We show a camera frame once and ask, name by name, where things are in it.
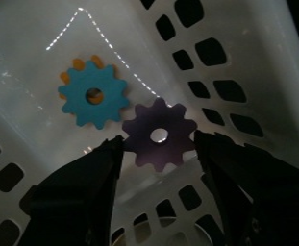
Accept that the white plastic perforated basket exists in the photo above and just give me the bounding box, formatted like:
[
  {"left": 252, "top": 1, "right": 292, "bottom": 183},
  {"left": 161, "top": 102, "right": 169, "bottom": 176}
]
[{"left": 0, "top": 0, "right": 299, "bottom": 246}]

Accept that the orange foam gear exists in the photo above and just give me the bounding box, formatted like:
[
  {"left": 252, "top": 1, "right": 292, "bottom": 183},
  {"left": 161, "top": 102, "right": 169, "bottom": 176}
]
[{"left": 58, "top": 54, "right": 118, "bottom": 105}]

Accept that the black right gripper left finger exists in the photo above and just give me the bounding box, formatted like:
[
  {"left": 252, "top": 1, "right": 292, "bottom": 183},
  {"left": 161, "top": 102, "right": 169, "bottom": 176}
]
[{"left": 17, "top": 135, "right": 126, "bottom": 246}]

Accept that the purple foam gear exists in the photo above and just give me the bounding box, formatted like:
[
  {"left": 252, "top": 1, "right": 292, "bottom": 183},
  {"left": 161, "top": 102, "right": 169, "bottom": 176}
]
[{"left": 121, "top": 97, "right": 200, "bottom": 173}]

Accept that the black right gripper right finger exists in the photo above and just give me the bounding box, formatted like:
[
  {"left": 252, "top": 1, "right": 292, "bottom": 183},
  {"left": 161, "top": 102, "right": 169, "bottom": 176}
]
[{"left": 193, "top": 130, "right": 299, "bottom": 246}]

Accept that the blue foam gear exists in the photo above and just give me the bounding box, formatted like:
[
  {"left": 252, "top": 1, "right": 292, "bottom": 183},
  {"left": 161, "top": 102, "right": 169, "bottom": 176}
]
[{"left": 57, "top": 63, "right": 131, "bottom": 131}]

